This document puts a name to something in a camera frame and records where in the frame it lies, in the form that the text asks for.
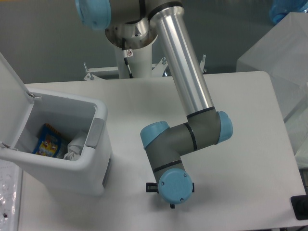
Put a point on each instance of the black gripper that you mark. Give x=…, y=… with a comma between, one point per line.
x=174, y=193

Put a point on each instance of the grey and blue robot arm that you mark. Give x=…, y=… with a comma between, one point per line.
x=205, y=126

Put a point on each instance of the white trash can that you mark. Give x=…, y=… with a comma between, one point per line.
x=68, y=114

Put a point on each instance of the white trash can lid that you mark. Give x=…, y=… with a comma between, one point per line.
x=16, y=104

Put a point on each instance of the blue yellow snack bag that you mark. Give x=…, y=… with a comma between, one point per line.
x=51, y=143

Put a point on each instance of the black device at table edge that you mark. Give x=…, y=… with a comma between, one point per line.
x=300, y=206

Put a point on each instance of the translucent white plastic box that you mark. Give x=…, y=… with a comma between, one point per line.
x=283, y=54

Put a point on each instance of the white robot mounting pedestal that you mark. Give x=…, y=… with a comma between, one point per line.
x=134, y=60

